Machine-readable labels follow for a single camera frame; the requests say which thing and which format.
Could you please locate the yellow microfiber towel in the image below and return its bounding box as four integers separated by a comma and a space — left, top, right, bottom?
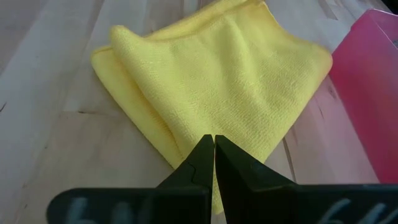
90, 0, 333, 215

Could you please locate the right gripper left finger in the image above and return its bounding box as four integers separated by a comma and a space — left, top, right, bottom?
46, 134, 215, 224

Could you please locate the pink translucent plastic bin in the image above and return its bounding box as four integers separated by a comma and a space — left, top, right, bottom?
328, 8, 398, 184

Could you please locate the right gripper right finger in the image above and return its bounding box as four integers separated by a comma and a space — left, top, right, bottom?
215, 135, 398, 224

